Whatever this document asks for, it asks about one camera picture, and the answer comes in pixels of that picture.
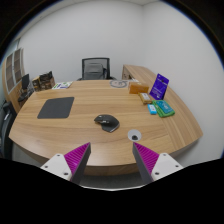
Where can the orange box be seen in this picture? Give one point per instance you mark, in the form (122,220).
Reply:
(138,88)

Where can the wooden side cabinet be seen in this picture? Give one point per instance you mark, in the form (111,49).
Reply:
(140,71)

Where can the small tan box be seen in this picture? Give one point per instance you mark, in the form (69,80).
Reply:
(145,98)

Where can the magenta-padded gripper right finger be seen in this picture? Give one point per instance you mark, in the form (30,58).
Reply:
(146,160)

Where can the small black visitor chair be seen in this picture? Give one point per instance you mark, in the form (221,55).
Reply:
(25,85)

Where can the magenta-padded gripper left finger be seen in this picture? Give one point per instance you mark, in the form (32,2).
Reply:
(76,160)

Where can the green flat box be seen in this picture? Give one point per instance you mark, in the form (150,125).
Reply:
(163,108)

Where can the dark printed cardboard box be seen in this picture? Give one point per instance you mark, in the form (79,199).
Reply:
(46,75)

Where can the black mesh office chair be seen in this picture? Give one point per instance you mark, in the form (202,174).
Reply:
(95,70)

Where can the black computer mouse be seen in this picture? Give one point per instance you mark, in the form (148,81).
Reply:
(106,122)

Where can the black padded office chair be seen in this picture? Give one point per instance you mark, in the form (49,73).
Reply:
(6,126)

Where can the purple sign stand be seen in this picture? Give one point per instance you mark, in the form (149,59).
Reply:
(159,86)

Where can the small blue box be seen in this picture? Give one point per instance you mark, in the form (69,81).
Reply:
(152,109)

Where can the grey round disc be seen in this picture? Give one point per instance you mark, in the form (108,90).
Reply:
(118,84)

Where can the dark grey mouse pad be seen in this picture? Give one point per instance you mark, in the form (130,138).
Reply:
(56,107)

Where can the wooden shelf unit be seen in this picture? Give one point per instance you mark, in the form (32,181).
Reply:
(13,70)

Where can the white printed paper sheet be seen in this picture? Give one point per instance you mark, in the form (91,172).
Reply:
(62,85)

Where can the light brown cardboard box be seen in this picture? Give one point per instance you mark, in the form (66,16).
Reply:
(36,84)

